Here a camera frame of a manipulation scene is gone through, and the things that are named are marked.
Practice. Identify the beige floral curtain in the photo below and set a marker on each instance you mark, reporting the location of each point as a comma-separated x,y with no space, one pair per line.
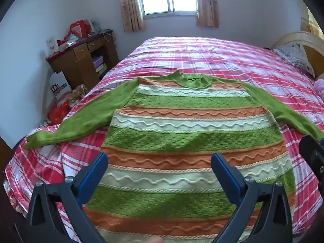
208,5
131,7

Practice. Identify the yellow curtain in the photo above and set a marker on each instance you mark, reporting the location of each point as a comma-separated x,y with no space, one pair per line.
312,25

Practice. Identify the white paper bag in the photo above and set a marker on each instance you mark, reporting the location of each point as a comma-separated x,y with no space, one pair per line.
58,87

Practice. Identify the stack of boxes in desk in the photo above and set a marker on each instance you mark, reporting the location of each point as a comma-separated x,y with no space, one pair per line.
99,64

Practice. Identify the red gift box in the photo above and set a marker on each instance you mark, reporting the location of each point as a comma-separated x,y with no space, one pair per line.
79,28

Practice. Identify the green orange striped knit sweater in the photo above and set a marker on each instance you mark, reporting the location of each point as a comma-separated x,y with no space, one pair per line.
177,136

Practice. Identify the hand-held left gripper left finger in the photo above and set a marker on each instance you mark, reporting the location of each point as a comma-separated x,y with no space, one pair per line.
94,174

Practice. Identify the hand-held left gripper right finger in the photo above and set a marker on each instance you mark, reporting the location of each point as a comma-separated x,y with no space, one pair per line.
225,174

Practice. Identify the light wooden headboard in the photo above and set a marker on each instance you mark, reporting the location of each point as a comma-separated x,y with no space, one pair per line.
303,39

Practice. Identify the beige crumpled bag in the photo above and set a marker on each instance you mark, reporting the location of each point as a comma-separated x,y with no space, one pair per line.
78,93

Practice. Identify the bed with red plaid sheet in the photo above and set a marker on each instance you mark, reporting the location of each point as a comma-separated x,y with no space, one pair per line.
202,55

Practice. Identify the brown wooden desk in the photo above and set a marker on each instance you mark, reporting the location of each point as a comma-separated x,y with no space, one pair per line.
81,63

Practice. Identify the red plastic bag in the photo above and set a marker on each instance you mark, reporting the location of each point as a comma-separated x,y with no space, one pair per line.
58,112

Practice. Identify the white card box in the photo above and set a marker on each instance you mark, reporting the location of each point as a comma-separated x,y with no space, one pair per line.
52,46

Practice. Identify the grey patterned pillow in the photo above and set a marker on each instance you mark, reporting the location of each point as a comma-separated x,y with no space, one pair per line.
295,55

